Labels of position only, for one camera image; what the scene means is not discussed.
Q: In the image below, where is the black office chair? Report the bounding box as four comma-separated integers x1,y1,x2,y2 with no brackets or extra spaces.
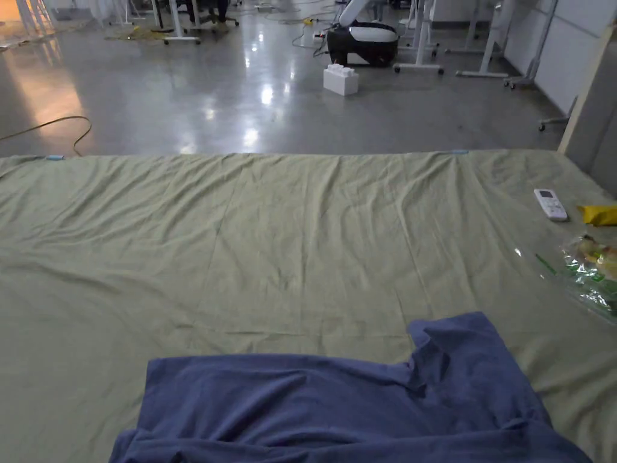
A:
189,0,240,28

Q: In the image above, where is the clear plastic snack bag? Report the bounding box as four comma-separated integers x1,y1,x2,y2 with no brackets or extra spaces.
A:
534,234,617,329

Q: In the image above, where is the white block-shaped box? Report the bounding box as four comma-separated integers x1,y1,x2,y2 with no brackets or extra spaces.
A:
322,63,360,97

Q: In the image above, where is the white desk on casters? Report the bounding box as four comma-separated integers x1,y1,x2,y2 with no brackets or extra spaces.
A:
144,0,202,46
392,0,445,75
445,0,513,79

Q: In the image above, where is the dark blue shirt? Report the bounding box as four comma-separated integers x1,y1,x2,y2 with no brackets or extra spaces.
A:
108,311,594,463

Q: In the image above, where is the yellow cable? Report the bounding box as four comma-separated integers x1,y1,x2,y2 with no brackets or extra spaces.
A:
0,115,93,157

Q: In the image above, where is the white remote control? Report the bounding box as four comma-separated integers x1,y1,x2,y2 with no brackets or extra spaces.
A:
533,188,569,222

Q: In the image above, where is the black and white robot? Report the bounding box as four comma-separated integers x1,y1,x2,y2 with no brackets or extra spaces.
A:
326,0,401,67

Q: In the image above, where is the yellow bag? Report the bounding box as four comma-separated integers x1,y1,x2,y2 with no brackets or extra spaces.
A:
577,204,617,227

